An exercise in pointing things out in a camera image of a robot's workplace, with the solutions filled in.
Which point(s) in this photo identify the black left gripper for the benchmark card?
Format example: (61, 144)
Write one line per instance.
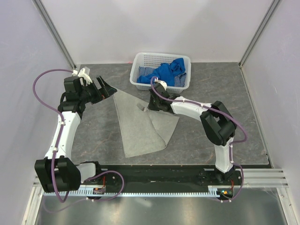
(106, 91)

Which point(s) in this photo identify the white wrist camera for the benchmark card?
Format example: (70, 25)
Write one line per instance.
(162, 83)
(83, 74)

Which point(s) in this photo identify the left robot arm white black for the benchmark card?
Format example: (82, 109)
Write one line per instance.
(56, 171)

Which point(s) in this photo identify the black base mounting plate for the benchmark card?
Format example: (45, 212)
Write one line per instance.
(184, 174)

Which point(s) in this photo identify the aluminium corner frame post left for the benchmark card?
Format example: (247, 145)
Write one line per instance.
(49, 23)

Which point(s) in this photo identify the aluminium corner frame post right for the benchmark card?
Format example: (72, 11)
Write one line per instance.
(259, 31)

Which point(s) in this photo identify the aluminium corner frame post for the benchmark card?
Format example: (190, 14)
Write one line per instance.
(49, 23)
(259, 31)

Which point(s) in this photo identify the silver metal fork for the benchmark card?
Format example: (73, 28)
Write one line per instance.
(142, 108)

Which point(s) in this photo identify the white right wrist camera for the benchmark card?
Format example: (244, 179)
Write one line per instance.
(162, 83)

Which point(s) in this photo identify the white perforated plastic basket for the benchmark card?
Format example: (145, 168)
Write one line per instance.
(146, 62)

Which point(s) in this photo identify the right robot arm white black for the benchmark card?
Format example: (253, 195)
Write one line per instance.
(219, 129)

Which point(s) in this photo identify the slotted cable duct rail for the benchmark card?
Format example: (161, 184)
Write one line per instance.
(155, 190)

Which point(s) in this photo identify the blue towel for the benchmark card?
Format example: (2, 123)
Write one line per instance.
(176, 65)

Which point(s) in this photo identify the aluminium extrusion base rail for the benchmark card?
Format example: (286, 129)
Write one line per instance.
(264, 178)

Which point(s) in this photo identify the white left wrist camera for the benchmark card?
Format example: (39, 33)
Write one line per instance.
(83, 74)

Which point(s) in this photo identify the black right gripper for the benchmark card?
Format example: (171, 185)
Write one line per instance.
(151, 106)

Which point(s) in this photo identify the blue checkered cloth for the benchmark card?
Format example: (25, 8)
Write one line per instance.
(163, 73)

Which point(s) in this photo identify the grey cloth napkin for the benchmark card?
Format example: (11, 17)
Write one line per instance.
(142, 132)

